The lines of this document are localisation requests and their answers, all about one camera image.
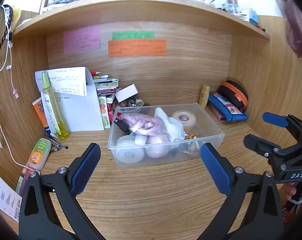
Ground pink round portable fan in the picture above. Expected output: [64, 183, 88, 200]
[145, 133, 169, 158]

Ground metal nail clipper tools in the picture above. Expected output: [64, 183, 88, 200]
[45, 133, 68, 153]

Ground clear plastic storage bin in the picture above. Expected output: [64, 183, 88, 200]
[108, 103, 225, 167]

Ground white folded paper document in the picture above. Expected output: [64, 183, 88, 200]
[46, 67, 104, 132]

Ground bundle of marker pens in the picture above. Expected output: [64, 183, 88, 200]
[16, 163, 41, 196]

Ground orange small box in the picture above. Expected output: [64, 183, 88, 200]
[32, 98, 51, 135]

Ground yellow-green spray bottle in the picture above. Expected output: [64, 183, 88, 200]
[42, 72, 69, 140]

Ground fruit pattern box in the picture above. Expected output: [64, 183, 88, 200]
[98, 96, 110, 128]

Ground white fleece pouch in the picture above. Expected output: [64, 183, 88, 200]
[154, 107, 185, 142]

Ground blue patchwork pencil pouch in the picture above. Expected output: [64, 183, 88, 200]
[208, 93, 248, 122]

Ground cream jar with purple label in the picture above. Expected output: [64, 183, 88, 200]
[172, 111, 197, 131]

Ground orange sticky note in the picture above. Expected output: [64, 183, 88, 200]
[108, 39, 167, 57]

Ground pink earphone cable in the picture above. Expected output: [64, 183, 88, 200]
[7, 29, 20, 99]

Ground stack of books and cards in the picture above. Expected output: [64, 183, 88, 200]
[90, 72, 119, 103]

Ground white printed label sheet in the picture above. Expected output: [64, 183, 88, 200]
[0, 177, 22, 221]

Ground small yellow lotion bottle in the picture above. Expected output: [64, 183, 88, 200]
[199, 84, 210, 109]

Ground pink sticky note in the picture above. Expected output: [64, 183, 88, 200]
[63, 25, 100, 55]

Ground black orange zip case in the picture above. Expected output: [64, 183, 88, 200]
[218, 80, 248, 113]

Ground green sticky note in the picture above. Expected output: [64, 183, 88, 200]
[112, 31, 155, 40]

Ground translucent white round jar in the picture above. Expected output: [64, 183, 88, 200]
[114, 135, 144, 164]

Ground white cardboard box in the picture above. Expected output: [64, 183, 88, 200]
[115, 84, 138, 102]

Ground teal frosted small bottle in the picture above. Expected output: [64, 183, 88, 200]
[135, 134, 148, 146]

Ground pink rope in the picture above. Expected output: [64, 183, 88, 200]
[121, 112, 166, 137]

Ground dark green spray bottle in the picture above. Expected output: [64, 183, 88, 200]
[113, 118, 131, 135]

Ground orange green lotion tube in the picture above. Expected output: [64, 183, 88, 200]
[28, 138, 51, 171]

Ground person right hand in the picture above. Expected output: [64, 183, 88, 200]
[283, 183, 297, 200]

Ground white charging cable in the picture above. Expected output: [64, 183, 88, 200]
[0, 4, 37, 173]

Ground bowl of beads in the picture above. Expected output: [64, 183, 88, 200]
[118, 98, 144, 107]

